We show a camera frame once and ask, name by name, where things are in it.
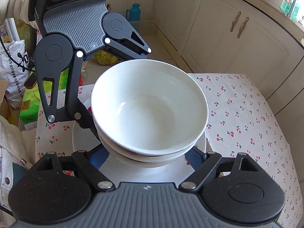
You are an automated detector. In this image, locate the white fruit plate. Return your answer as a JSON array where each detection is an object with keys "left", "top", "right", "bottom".
[{"left": 72, "top": 123, "right": 194, "bottom": 186}]

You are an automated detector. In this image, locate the white pink floral bowl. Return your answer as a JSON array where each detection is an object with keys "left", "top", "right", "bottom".
[{"left": 93, "top": 119, "right": 206, "bottom": 168}]

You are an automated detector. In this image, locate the yellow plastic bag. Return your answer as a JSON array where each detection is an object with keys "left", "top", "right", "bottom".
[{"left": 93, "top": 50, "right": 120, "bottom": 65}]

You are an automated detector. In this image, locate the green cardboard box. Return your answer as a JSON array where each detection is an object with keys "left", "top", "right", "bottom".
[{"left": 19, "top": 70, "right": 69, "bottom": 125}]

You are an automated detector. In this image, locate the cherry print tablecloth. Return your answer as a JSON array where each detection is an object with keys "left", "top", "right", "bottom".
[{"left": 35, "top": 74, "right": 303, "bottom": 227}]

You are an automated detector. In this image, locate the blue thermos jug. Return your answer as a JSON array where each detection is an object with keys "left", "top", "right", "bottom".
[{"left": 126, "top": 3, "right": 141, "bottom": 22}]

